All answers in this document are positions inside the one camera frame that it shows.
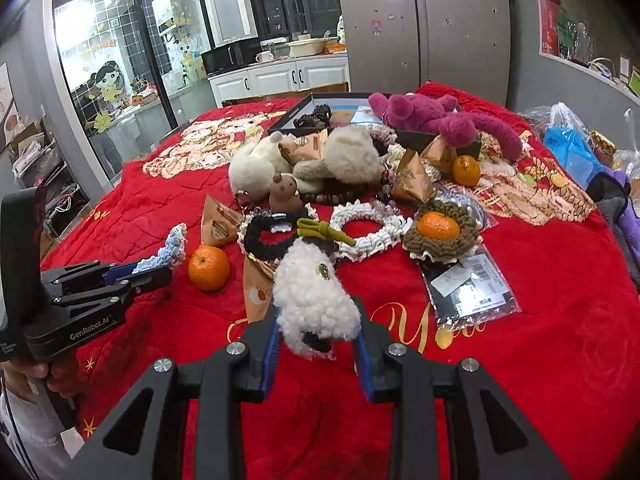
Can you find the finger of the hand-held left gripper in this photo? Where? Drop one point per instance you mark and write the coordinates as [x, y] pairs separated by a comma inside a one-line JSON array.
[[150, 280], [121, 272]]

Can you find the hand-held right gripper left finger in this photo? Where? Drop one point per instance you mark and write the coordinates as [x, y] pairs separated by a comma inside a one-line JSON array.
[[272, 357]]

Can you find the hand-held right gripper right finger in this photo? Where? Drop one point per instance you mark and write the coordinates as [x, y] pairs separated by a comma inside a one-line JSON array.
[[362, 362]]

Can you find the blue crochet scrunchie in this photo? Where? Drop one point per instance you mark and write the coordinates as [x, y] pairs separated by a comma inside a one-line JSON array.
[[172, 247]]

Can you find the triangular snack packet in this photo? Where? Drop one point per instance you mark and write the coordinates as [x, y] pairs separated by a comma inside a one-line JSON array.
[[257, 295], [440, 152], [305, 147], [412, 180], [220, 220]]

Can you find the brown crochet scrunchie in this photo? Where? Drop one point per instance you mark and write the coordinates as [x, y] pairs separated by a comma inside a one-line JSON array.
[[450, 250]]

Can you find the black tray box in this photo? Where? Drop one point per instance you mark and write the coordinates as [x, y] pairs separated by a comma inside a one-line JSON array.
[[295, 110]]

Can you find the person's left forearm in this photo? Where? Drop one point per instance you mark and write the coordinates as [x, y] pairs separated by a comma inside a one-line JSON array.
[[30, 435]]

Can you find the person's left hand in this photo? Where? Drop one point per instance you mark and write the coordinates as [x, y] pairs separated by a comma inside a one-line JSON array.
[[35, 372]]

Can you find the mandarin orange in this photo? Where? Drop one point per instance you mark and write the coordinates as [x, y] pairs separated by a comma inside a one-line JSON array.
[[438, 226], [209, 267], [466, 170]]

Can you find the black scrunchie white trim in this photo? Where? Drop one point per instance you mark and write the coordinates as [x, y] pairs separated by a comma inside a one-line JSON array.
[[260, 240]]

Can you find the white crochet scrunchie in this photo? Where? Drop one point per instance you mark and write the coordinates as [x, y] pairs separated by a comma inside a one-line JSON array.
[[370, 245]]

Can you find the storage rack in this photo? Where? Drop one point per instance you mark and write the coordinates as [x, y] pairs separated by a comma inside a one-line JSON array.
[[40, 185]]

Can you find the black hair clips pack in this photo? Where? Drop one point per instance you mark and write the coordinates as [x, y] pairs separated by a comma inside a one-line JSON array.
[[475, 285]]

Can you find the brown capybara figure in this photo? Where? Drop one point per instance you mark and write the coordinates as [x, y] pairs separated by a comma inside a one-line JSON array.
[[285, 192]]

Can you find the clear plastic packet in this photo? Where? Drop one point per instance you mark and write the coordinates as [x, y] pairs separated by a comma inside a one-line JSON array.
[[480, 210]]

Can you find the red printed blanket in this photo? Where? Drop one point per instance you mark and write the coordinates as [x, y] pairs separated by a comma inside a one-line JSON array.
[[550, 285]]

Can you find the white plush bear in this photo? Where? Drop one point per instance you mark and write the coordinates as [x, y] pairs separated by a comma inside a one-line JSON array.
[[350, 155]]

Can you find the cream crochet scrunchie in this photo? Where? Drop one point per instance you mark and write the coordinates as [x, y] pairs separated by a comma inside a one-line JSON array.
[[397, 157]]

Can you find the sliding glass door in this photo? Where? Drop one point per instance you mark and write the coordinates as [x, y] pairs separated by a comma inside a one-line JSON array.
[[125, 60]]

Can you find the brown fuzzy hair clip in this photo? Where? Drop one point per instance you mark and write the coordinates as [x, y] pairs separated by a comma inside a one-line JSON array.
[[312, 116]]

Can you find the black microwave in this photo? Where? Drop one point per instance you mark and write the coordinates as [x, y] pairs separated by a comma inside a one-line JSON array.
[[225, 57]]

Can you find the white kitchen cabinet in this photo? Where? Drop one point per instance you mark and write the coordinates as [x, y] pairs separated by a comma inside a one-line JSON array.
[[280, 77]]

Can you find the printed cardboard sheet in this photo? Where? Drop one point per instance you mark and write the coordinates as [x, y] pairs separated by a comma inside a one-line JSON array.
[[357, 115]]

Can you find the white mug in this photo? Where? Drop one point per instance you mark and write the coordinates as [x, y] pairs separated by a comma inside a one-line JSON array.
[[263, 56]]

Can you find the pink fluffy slippers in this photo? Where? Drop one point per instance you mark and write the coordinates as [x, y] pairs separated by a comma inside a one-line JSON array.
[[450, 125]]

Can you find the cream bowl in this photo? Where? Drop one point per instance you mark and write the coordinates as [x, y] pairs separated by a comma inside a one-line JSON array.
[[305, 47]]

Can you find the blue plastic bag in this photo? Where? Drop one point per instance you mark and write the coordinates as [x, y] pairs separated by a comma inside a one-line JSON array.
[[570, 150]]

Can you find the purple cloth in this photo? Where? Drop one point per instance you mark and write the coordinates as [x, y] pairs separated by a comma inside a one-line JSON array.
[[625, 220]]

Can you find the clear plastic bag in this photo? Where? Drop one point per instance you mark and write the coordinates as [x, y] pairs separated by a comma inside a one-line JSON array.
[[565, 117]]

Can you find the yellow checked lid jar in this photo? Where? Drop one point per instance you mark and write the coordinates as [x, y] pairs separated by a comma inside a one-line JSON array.
[[603, 147]]

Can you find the silver refrigerator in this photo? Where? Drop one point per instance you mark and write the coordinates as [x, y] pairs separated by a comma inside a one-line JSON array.
[[425, 25]]

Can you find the red box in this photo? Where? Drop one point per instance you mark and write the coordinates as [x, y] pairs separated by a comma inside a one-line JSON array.
[[549, 25]]

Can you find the green box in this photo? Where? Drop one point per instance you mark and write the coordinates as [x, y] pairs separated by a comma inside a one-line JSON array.
[[567, 35]]

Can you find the wall shelf niche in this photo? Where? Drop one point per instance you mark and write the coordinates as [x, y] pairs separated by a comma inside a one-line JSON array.
[[600, 10]]

